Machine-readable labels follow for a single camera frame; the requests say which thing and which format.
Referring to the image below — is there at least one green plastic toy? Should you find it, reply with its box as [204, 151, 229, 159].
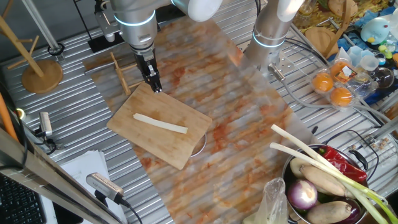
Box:
[377, 44, 394, 60]

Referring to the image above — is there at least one white scallion stalk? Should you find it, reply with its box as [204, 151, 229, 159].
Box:
[132, 113, 189, 135]

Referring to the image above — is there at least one blue cloth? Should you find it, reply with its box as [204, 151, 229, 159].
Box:
[337, 6, 398, 105]

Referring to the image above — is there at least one wooden mug tree stand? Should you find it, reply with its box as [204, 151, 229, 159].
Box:
[304, 0, 352, 59]

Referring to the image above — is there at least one glass jar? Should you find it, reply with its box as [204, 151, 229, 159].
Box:
[294, 0, 315, 27]

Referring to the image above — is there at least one black keyboard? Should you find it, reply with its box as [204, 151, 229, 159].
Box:
[0, 174, 47, 224]

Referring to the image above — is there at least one steel pot with black handle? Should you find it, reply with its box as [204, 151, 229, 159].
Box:
[281, 143, 389, 224]

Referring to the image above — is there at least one grey robot hose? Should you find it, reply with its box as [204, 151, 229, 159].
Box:
[267, 63, 398, 124]

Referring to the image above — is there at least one tan yam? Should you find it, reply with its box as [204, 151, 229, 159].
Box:
[300, 165, 347, 197]
[306, 200, 353, 224]

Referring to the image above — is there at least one steel ring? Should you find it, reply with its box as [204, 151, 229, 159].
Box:
[189, 132, 208, 158]

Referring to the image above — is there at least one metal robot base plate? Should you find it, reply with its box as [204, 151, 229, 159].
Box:
[236, 40, 296, 82]

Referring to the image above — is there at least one white paper stack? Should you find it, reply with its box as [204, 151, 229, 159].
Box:
[40, 150, 128, 224]

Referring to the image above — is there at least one pale potato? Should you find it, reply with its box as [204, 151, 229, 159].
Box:
[289, 157, 312, 179]

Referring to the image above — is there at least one clear plastic cup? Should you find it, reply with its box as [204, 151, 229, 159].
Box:
[359, 55, 380, 72]

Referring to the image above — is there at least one black camera cable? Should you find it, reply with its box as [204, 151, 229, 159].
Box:
[119, 198, 144, 224]

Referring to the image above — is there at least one orange pole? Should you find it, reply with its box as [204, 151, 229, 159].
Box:
[0, 92, 19, 142]

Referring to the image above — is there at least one round wooden disc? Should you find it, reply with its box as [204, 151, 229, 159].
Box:
[0, 0, 64, 95]

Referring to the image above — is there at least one wooden peg rack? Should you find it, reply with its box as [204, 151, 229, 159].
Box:
[109, 51, 146, 96]

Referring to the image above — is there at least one red pepper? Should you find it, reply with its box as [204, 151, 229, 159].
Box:
[317, 145, 368, 183]

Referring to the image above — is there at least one silver stand pole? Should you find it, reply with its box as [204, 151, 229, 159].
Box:
[21, 0, 66, 62]

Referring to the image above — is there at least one black stand with rod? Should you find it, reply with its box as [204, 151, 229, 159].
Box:
[73, 0, 125, 53]

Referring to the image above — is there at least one wooden cutting board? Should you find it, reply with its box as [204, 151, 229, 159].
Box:
[106, 82, 213, 170]

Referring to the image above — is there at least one purple onion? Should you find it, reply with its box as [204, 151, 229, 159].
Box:
[286, 179, 318, 211]

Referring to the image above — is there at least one orange marble pattern mat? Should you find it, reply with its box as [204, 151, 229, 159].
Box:
[82, 12, 315, 224]

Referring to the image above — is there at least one aluminium profile bar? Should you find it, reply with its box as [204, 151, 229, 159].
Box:
[371, 116, 398, 141]

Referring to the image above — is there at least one round glass bowl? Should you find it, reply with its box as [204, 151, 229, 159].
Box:
[369, 67, 395, 90]

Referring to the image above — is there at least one clear plastic container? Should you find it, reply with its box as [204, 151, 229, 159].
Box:
[347, 45, 374, 65]

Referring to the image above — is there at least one clear plastic bag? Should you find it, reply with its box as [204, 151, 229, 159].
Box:
[242, 177, 290, 224]

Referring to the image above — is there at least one blue plush toy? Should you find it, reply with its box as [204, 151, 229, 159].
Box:
[360, 17, 391, 45]

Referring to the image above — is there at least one clear plastic fruit carton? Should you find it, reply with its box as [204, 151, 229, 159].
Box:
[310, 57, 379, 110]

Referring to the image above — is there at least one silver depth camera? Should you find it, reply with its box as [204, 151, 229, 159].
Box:
[86, 172, 125, 205]
[34, 111, 58, 150]

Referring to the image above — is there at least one orange fruit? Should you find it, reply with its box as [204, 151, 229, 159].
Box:
[312, 72, 334, 93]
[329, 61, 352, 78]
[329, 86, 354, 108]

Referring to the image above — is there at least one long green scallion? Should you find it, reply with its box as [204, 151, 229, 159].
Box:
[269, 142, 391, 224]
[270, 123, 398, 224]

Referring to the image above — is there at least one purple eggplant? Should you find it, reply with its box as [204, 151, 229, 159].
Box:
[335, 198, 362, 224]

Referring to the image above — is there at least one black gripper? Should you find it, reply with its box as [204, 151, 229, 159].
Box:
[134, 46, 163, 94]

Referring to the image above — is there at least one aluminium frame beam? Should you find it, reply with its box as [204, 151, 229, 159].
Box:
[0, 127, 125, 224]

